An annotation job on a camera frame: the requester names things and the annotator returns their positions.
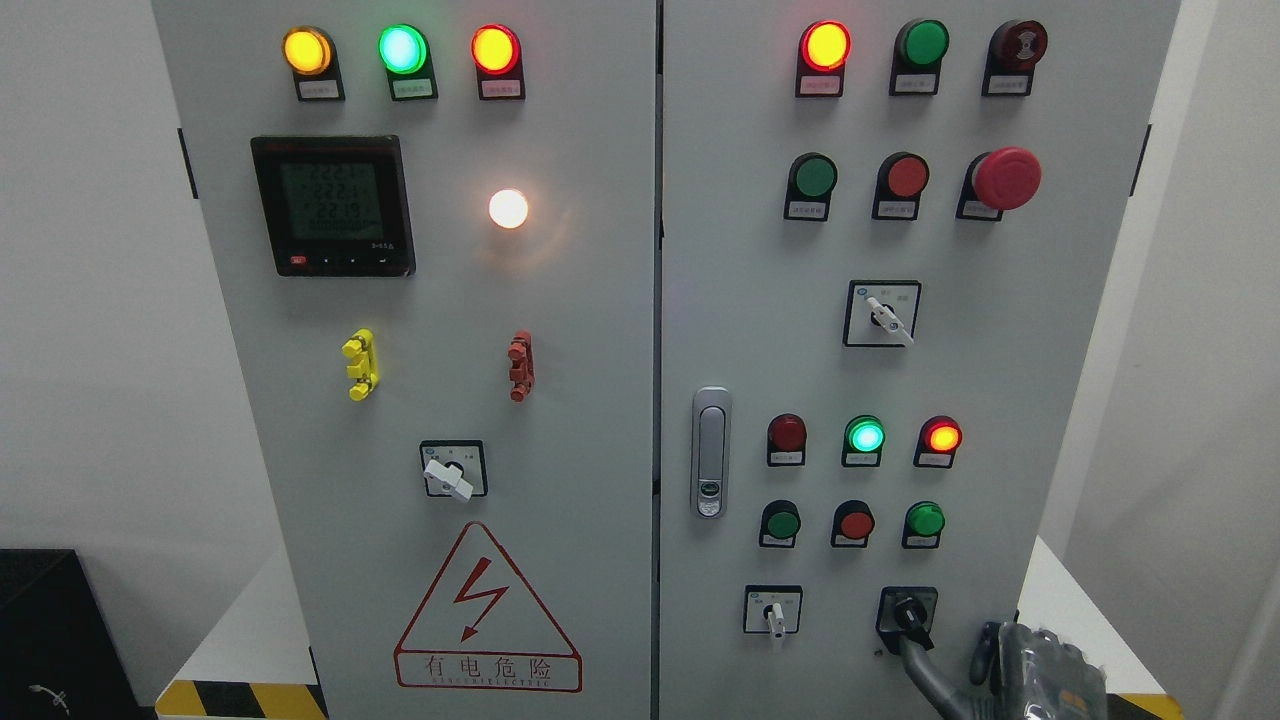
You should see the black rotary knob switch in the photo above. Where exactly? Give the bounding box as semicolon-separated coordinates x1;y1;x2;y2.
876;585;940;655

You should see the red terminal connector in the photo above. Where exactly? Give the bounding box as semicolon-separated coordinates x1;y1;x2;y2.
507;329;535;404

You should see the dark red indicator light middle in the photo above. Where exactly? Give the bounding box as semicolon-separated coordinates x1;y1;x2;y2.
765;413;806;468

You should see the white glowing indicator lamp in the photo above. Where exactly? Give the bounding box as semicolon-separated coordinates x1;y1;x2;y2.
486;187;530;231

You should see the green lit indicator light middle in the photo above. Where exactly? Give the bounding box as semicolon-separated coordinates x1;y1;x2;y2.
841;414;884;468

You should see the green lit indicator light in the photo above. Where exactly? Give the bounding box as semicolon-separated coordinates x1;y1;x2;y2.
841;414;884;468
378;23;438;101

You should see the green push button upper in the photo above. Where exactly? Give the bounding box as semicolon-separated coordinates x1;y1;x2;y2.
783;152;838;222

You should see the grey left cabinet door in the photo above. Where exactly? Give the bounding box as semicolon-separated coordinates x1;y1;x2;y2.
154;1;658;719

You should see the grey cabinet door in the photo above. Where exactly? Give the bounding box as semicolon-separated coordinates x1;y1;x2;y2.
154;1;658;719
658;1;1180;719

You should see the red push button lower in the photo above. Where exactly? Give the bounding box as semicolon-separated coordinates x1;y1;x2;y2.
829;500;876;548

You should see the red push button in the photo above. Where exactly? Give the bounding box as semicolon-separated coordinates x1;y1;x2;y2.
870;152;931;222
829;500;876;548

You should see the yellow terminal connector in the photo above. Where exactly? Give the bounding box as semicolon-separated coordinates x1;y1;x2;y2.
340;328;380;402

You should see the grey right cabinet door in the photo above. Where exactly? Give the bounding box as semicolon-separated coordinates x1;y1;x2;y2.
658;1;1180;719

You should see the red indicator light middle right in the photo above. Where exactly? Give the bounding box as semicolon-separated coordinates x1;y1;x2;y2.
913;415;963;469

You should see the red electrical hazard warning sticker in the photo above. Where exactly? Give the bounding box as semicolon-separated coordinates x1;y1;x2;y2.
394;521;582;693

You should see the red push button upper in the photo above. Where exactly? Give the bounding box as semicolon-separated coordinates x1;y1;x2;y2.
870;152;931;222

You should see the green illuminated push button lower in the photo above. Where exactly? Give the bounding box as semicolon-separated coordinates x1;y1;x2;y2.
901;501;946;550

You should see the red-ringed orange indicator light left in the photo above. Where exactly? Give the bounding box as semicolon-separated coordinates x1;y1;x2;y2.
470;23;526;101

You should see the black digital power meter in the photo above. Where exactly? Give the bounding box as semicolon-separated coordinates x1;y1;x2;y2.
250;135;416;277

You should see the red lit indicator light right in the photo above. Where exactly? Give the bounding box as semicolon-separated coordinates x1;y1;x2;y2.
794;19;852;99

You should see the green lit indicator light top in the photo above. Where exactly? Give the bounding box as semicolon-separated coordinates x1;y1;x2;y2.
378;23;438;101

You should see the red emergency stop mushroom button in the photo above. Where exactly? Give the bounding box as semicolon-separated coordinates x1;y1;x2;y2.
955;146;1043;222

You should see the green unlit indicator light top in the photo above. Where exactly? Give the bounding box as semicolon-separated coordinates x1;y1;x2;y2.
890;18;950;96

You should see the yellow indicator light top left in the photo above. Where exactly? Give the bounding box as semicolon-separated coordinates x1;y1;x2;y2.
282;26;346;102

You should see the dark red buzzer alarm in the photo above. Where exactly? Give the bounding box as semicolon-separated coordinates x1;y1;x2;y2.
982;19;1048;97

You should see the white platform with hazard stripes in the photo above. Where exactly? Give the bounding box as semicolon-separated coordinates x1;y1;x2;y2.
154;539;1184;719

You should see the black box lower left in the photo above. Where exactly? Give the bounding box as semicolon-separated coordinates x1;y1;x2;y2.
1;550;141;719

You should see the silver cabinet door lock handle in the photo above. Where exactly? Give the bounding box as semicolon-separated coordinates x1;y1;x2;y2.
690;386;732;519

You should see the white-handled selector switch left door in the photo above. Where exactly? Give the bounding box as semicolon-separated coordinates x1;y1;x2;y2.
419;439;488;503

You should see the white-handled selector switch upper right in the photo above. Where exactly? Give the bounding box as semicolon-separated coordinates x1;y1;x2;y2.
844;281;923;348

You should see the white-handled selector switch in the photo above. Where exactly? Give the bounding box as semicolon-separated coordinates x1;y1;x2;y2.
742;584;803;653
844;281;923;348

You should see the white-handled selector switch lower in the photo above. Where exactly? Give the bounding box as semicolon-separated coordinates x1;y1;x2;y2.
742;584;803;653

